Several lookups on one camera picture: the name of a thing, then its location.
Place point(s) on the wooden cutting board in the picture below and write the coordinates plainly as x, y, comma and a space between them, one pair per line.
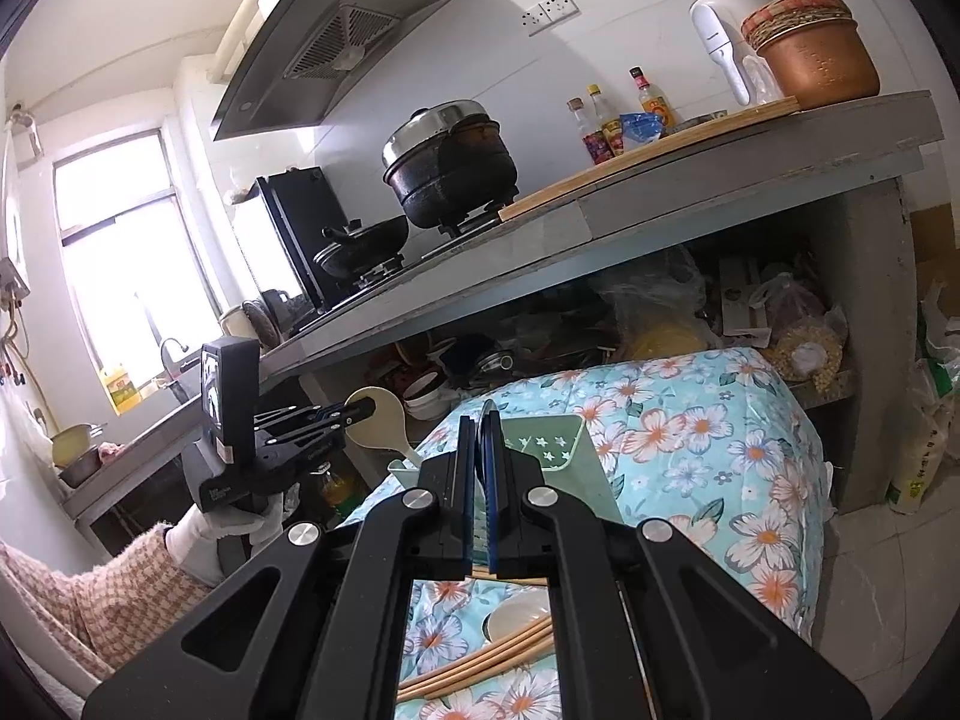
660, 146

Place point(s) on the red cap sauce bottle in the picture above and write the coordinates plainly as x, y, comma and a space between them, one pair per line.
651, 101

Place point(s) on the black pot with steel lid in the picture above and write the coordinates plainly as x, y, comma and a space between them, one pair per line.
450, 157

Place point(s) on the white rice sack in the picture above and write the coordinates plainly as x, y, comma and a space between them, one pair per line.
926, 435

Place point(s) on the black wok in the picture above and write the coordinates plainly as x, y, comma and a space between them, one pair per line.
360, 247

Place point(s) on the white water heater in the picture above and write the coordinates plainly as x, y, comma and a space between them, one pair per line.
11, 277

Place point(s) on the white enamel pot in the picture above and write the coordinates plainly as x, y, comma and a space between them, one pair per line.
238, 321

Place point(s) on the black splash guard panel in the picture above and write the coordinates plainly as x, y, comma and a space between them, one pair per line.
296, 225

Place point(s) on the grey range hood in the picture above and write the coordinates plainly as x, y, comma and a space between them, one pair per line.
337, 30

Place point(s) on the blue seasoning packet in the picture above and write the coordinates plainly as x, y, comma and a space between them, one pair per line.
641, 129

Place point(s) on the metal faucet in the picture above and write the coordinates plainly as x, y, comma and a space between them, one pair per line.
172, 352

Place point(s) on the white electric kettle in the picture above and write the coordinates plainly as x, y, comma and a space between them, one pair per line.
731, 30

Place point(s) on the yellow-green bowl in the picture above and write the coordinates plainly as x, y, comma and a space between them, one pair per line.
71, 441

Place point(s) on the window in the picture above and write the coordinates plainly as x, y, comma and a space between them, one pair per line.
127, 262

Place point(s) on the cream rice spoon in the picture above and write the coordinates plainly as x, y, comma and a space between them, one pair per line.
379, 420

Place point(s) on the yellow cap sauce bottle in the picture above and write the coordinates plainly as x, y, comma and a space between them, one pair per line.
606, 120

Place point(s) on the small sauce bottle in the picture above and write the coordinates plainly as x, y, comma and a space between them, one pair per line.
589, 131

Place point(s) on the floral blue cloth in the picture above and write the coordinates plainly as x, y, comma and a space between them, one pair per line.
712, 450

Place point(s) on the person's left forearm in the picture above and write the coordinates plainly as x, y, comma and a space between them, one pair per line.
105, 600

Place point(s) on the metal bowl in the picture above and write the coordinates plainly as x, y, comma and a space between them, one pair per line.
79, 469

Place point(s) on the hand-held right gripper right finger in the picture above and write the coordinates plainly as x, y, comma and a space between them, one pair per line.
493, 499

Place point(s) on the plastic bag of corn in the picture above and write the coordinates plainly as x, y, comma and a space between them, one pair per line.
810, 337

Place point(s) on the white and red bowl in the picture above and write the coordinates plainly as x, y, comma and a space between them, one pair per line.
427, 394

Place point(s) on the copper inner pot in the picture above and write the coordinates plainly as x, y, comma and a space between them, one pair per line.
821, 64

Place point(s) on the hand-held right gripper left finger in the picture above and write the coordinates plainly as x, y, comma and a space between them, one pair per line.
473, 499

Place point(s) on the yellow detergent bottle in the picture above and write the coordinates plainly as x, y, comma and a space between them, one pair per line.
120, 386

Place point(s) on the white plate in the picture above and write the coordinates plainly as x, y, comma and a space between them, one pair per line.
517, 611

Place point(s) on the cardboard box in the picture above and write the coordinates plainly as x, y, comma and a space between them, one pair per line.
934, 247

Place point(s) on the clear plastic bag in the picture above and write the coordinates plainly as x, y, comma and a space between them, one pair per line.
660, 300

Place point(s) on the gas stove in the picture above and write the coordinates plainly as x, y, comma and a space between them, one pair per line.
420, 247

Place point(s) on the cooking oil bottle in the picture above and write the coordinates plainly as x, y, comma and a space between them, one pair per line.
337, 491

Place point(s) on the person's left hand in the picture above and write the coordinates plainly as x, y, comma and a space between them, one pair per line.
196, 532

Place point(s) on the white exhaust pipe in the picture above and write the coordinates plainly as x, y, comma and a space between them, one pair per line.
255, 7

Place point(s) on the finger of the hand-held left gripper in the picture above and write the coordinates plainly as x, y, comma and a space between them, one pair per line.
315, 414
311, 441

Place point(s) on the green perforated utensil holder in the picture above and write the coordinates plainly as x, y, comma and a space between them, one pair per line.
555, 457

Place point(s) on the white wall socket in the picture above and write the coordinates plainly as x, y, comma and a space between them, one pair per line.
551, 12

